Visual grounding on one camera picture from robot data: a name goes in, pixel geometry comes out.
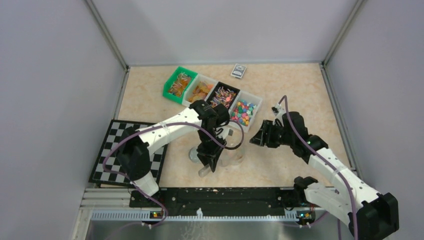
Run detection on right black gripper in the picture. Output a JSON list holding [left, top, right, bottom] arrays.
[[249, 119, 294, 148]]

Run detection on silver jar lid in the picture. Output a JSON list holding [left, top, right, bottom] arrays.
[[188, 147, 201, 164]]

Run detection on black candy bin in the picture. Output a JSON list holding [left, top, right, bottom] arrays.
[[205, 81, 241, 110]]

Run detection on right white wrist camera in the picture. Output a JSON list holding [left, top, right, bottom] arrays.
[[271, 104, 286, 121]]

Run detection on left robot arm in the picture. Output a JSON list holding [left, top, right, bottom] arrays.
[[114, 100, 230, 207]]

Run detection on playing card box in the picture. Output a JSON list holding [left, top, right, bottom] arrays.
[[230, 63, 247, 79]]

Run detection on black white checkerboard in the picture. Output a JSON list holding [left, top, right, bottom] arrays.
[[88, 119, 152, 188]]

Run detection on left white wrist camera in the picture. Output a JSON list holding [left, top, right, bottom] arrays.
[[219, 126, 234, 139]]

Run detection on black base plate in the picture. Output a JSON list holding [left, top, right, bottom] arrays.
[[129, 187, 317, 220]]

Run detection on white cable duct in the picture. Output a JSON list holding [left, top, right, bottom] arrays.
[[90, 210, 299, 222]]

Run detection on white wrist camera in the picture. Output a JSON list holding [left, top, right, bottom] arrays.
[[219, 126, 234, 139], [271, 104, 286, 121]]

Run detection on clear plastic jar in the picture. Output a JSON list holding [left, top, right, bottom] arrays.
[[218, 142, 245, 167]]

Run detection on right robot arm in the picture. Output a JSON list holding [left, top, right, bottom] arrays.
[[249, 111, 400, 240]]

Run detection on white bin colourful candies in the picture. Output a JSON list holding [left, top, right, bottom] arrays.
[[229, 90, 263, 133]]

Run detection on white bin orange candies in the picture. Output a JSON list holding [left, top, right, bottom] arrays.
[[181, 73, 218, 107]]

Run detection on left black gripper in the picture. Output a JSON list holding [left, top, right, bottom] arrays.
[[196, 127, 227, 172]]

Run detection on green candy bin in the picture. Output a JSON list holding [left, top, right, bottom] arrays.
[[162, 66, 198, 104]]

